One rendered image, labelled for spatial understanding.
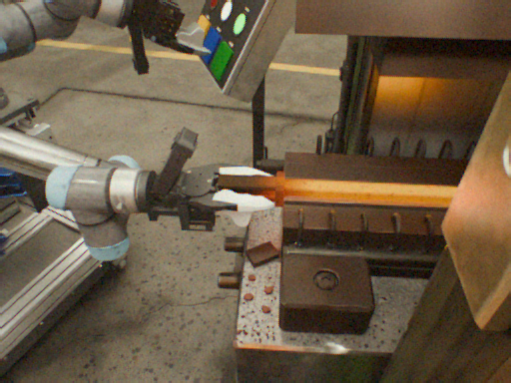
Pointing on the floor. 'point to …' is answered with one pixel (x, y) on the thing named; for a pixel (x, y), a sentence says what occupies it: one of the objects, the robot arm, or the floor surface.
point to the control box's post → (258, 123)
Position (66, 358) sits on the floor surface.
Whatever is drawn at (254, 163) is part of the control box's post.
